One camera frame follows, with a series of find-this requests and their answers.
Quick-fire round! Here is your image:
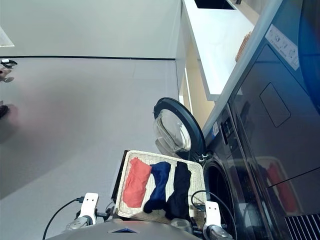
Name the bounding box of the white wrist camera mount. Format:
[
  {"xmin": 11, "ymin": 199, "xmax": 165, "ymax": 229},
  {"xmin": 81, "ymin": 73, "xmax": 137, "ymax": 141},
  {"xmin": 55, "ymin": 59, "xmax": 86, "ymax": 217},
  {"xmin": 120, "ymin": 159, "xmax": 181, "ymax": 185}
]
[
  {"xmin": 79, "ymin": 192, "xmax": 99, "ymax": 225},
  {"xmin": 204, "ymin": 200, "xmax": 222, "ymax": 227}
]

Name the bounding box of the red garment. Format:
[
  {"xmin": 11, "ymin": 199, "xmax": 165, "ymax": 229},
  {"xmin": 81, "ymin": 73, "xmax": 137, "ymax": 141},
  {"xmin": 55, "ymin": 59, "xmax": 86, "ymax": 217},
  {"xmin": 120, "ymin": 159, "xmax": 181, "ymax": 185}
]
[{"xmin": 122, "ymin": 157, "xmax": 153, "ymax": 209}]

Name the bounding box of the silver robot torso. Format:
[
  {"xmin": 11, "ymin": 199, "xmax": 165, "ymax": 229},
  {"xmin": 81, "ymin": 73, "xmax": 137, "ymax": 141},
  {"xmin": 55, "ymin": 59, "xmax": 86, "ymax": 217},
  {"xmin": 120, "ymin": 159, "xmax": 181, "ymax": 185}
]
[{"xmin": 46, "ymin": 220, "xmax": 201, "ymax": 240}]

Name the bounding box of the black washing machine control panel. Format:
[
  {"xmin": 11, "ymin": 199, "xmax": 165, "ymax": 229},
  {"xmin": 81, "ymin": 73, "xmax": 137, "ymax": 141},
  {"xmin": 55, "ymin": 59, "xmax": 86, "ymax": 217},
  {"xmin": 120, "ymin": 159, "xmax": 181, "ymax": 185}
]
[{"xmin": 220, "ymin": 117, "xmax": 236, "ymax": 146}]

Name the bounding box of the small black white floor object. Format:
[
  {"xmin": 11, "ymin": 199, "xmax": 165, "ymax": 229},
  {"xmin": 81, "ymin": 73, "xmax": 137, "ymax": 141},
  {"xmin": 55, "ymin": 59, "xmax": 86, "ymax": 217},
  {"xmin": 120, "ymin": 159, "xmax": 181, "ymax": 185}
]
[{"xmin": 0, "ymin": 58, "xmax": 18, "ymax": 69}]

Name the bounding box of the white warning sticker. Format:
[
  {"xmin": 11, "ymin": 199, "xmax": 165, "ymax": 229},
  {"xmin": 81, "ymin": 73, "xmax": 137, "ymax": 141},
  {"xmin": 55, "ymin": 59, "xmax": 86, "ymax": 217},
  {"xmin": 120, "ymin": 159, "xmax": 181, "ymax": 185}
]
[{"xmin": 264, "ymin": 23, "xmax": 300, "ymax": 71}]

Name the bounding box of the round glass washing machine door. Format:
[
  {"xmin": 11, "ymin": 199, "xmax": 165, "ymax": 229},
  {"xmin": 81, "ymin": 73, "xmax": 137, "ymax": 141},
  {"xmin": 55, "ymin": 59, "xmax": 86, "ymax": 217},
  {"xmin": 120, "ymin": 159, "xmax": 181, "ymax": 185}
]
[{"xmin": 152, "ymin": 96, "xmax": 207, "ymax": 161}]

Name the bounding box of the white counter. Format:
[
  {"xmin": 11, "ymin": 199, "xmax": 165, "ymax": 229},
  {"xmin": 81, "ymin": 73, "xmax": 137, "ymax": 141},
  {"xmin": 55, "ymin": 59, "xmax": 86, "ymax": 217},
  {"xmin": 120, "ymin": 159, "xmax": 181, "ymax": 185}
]
[{"xmin": 180, "ymin": 0, "xmax": 256, "ymax": 102}]

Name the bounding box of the black garment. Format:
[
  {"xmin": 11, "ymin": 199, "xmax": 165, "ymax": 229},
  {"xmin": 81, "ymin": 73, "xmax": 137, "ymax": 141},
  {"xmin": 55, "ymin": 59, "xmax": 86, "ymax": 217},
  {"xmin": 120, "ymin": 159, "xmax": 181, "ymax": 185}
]
[{"xmin": 164, "ymin": 161, "xmax": 193, "ymax": 221}]

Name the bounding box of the blue garment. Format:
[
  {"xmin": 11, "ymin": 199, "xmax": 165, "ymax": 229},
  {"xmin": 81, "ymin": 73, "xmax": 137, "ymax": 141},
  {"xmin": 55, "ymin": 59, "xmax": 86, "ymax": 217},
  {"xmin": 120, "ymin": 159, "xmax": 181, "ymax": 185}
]
[{"xmin": 143, "ymin": 161, "xmax": 172, "ymax": 214}]

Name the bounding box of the pale woven laundry basket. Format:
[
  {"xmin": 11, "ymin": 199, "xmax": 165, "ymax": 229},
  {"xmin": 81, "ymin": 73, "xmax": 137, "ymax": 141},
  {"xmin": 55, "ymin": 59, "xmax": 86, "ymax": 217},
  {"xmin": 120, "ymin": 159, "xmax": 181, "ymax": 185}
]
[{"xmin": 115, "ymin": 149, "xmax": 207, "ymax": 225}]

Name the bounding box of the brown woven basket on counter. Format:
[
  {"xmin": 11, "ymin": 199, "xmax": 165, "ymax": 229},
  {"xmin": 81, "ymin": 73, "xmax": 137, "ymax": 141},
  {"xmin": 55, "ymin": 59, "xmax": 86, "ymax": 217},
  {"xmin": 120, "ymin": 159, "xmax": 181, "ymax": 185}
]
[{"xmin": 234, "ymin": 30, "xmax": 252, "ymax": 63}]

